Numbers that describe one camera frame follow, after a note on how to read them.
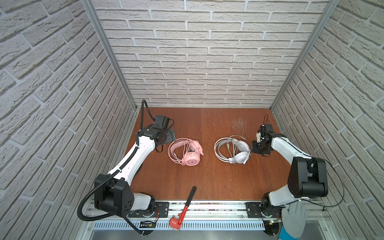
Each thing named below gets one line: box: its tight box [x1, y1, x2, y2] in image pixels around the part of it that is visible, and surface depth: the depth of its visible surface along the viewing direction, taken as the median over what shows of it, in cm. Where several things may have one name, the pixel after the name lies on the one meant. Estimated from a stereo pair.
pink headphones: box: [168, 137, 204, 166], surface depth 89 cm
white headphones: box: [214, 134, 251, 165], surface depth 91 cm
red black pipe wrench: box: [169, 186, 197, 232], surface depth 72 cm
